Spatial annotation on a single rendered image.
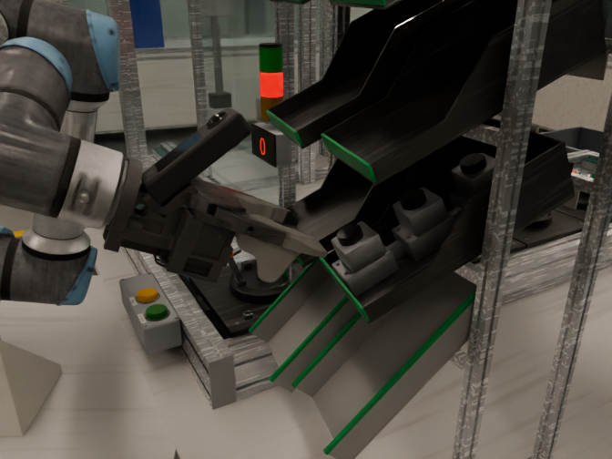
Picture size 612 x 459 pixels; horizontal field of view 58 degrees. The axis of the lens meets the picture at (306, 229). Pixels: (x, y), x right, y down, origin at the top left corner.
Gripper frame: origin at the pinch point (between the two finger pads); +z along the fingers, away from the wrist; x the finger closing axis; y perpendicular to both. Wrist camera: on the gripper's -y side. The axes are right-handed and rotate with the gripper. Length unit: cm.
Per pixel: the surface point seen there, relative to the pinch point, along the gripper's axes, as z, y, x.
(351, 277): 6.9, 3.4, 1.7
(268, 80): 10, -13, -61
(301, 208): 9.0, 2.3, -21.0
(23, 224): -22, 145, -350
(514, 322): 70, 13, -27
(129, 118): -3, 18, -146
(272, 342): 13.4, 24.8, -20.0
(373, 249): 8.0, -0.6, 1.8
